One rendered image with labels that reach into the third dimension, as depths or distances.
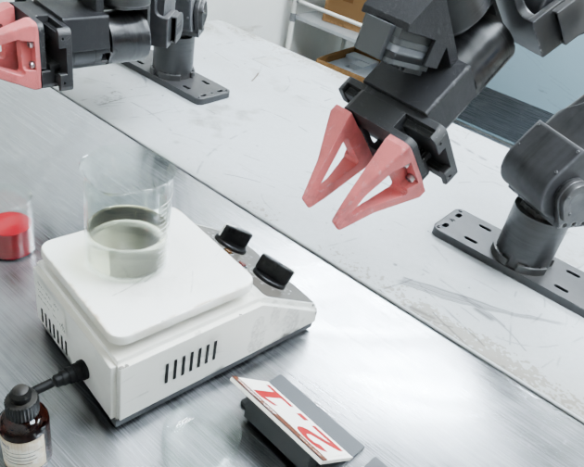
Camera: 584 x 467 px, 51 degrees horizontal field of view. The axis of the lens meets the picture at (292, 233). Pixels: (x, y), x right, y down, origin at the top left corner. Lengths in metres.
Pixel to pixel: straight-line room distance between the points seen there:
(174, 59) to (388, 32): 0.60
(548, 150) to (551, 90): 2.74
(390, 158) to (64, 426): 0.30
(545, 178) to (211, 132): 0.45
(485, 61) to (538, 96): 2.91
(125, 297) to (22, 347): 0.12
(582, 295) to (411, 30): 0.40
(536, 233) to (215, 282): 0.37
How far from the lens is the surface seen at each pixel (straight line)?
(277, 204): 0.72
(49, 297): 0.49
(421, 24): 0.43
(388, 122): 0.47
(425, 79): 0.48
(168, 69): 0.99
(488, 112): 3.53
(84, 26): 0.68
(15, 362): 0.53
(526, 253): 0.71
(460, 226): 0.76
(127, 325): 0.42
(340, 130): 0.48
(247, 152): 0.82
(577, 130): 0.66
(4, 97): 0.93
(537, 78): 3.41
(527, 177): 0.66
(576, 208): 0.66
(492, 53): 0.52
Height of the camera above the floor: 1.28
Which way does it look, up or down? 34 degrees down
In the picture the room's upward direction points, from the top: 11 degrees clockwise
